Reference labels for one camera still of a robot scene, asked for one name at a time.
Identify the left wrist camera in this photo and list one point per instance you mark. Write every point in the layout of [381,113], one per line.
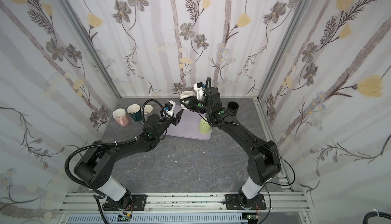
[169,108]

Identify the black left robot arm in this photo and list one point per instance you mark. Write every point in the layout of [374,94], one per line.
[95,167]

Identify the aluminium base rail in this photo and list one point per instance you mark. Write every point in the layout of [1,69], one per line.
[217,202]

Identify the white slotted cable duct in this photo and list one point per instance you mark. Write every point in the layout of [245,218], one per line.
[177,218]

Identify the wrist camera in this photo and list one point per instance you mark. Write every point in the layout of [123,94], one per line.
[169,108]
[199,90]

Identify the white ceramic mug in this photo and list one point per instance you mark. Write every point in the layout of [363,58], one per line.
[184,98]

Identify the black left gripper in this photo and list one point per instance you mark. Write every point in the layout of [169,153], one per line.
[175,118]

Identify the small circuit board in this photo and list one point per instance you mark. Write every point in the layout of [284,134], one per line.
[124,218]

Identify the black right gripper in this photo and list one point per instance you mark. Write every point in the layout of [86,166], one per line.
[193,104]

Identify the aluminium corner post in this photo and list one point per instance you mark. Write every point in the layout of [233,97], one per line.
[288,36]
[84,37]

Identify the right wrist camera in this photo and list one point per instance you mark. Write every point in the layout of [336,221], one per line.
[199,90]

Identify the dark green ceramic mug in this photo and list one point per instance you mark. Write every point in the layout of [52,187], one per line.
[135,112]

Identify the aluminium right corner post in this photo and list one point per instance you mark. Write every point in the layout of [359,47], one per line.
[288,36]

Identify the pink ceramic mug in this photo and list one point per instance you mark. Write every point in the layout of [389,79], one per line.
[121,116]

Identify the light green ceramic mug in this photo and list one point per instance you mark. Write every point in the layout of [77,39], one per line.
[204,126]

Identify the black ceramic mug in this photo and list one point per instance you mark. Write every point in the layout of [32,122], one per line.
[233,107]

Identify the lavender plastic tray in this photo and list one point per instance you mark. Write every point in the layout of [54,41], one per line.
[189,127]

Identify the aluminium left corner post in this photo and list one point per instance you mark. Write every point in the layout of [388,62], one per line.
[84,37]

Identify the grey ceramic mug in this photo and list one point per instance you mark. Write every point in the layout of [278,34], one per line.
[148,109]

